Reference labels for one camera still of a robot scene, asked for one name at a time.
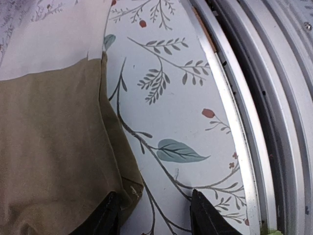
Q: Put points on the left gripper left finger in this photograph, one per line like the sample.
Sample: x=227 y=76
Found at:
x=104 y=220

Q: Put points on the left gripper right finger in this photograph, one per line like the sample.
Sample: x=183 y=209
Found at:
x=205 y=219

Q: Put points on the green tape scrap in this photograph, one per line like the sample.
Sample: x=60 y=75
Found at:
x=267 y=231

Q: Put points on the aluminium front rail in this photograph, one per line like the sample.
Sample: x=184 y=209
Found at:
x=261 y=55

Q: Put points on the khaki underwear cream waistband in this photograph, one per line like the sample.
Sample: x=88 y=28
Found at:
x=62 y=147

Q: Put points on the floral table mat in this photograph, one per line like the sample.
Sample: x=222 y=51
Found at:
x=160 y=85

